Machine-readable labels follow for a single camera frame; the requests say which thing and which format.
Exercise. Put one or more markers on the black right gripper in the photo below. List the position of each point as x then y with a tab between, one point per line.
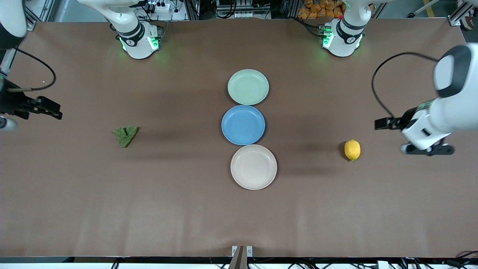
12	102

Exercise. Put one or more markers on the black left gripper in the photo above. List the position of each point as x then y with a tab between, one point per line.
404	120

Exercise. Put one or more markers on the green lettuce leaf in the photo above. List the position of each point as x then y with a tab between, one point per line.
126	136

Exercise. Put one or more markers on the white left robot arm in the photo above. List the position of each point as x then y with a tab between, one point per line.
457	110

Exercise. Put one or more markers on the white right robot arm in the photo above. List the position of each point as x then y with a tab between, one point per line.
139	45

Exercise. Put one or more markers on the yellow lemon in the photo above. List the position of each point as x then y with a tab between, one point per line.
352	150

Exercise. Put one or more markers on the bag of orange fruits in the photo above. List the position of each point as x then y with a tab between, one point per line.
321	9

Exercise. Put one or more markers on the beige plate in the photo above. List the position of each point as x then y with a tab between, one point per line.
253	167

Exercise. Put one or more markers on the light green plate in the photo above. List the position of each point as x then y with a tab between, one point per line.
248	87

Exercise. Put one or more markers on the blue plate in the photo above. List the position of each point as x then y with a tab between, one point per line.
243	125

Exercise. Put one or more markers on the white power strip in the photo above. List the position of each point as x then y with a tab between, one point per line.
158	6

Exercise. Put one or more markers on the aluminium frame profile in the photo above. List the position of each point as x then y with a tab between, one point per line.
39	13
461	15
7	61

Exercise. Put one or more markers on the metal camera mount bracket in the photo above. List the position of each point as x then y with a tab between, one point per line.
242	257

